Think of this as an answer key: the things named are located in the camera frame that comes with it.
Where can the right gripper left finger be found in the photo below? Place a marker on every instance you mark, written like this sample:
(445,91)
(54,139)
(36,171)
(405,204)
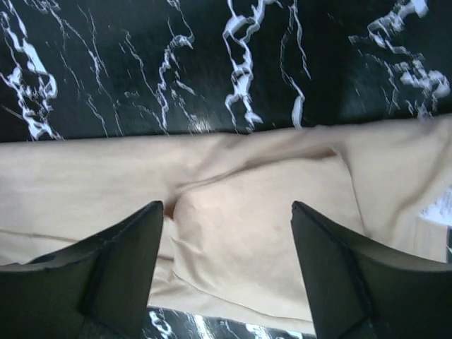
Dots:
(96,288)

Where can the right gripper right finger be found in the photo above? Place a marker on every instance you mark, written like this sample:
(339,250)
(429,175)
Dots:
(359,288)

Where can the beige t shirt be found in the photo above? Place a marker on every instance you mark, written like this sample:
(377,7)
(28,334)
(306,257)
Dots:
(227,248)

